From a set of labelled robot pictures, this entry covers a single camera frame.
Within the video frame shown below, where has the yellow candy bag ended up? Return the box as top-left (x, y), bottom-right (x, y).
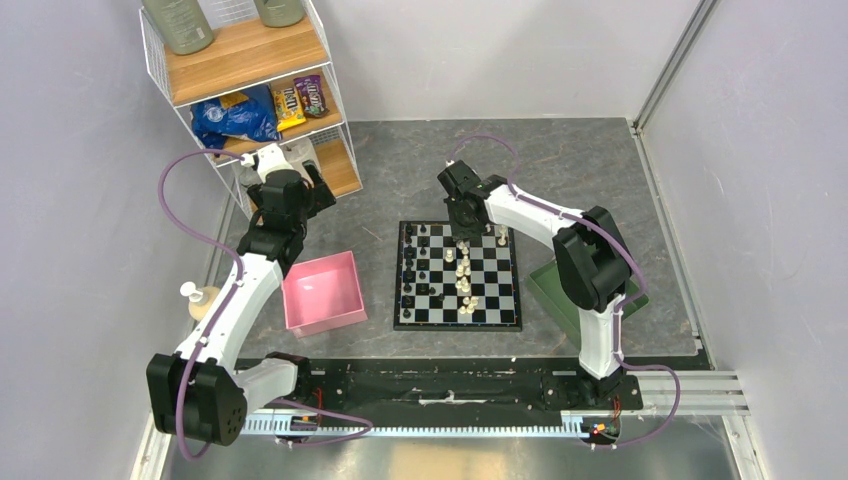
top-left (271, 84), bottom-right (307, 132)

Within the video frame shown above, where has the green plastic bin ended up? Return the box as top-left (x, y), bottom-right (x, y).
top-left (525, 261), bottom-right (651, 352)

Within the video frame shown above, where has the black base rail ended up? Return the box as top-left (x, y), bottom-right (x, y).
top-left (244, 357), bottom-right (644, 439)

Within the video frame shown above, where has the purple cable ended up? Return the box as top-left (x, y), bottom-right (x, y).
top-left (447, 134), bottom-right (682, 452)
top-left (157, 149), bottom-right (374, 464)

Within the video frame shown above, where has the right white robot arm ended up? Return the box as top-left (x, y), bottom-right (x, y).
top-left (437, 161), bottom-right (633, 409)

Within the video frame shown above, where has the grey-green bottle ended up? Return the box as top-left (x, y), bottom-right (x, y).
top-left (254, 0), bottom-right (306, 28)
top-left (142, 0), bottom-right (214, 56)

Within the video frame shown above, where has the white wire wooden shelf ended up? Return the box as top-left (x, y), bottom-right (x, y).
top-left (139, 1), bottom-right (363, 197)

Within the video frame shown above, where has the soap pump dispenser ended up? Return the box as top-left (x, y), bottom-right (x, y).
top-left (179, 281), bottom-right (220, 322)

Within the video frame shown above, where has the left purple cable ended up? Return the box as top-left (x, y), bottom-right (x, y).
top-left (157, 149), bottom-right (374, 464)

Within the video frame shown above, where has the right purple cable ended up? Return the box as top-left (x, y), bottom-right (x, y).
top-left (447, 134), bottom-right (682, 452)

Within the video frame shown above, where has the grey-green bottle right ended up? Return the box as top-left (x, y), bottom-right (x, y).
top-left (254, 0), bottom-right (306, 28)

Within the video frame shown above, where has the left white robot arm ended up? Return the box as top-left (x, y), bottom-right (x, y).
top-left (146, 144), bottom-right (335, 460)

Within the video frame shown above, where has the blue snack bag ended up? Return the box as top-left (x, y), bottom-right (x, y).
top-left (190, 84), bottom-right (281, 150)

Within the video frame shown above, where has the pink plastic bin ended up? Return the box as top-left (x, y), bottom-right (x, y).
top-left (281, 250), bottom-right (368, 338)

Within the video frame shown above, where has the brown candy bag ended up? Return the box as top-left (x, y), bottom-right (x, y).
top-left (294, 74), bottom-right (329, 118)

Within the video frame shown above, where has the grey-green bottle left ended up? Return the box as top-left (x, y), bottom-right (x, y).
top-left (142, 0), bottom-right (214, 56)

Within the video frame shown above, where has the black and white chessboard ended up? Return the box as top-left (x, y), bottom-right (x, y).
top-left (393, 220), bottom-right (523, 332)

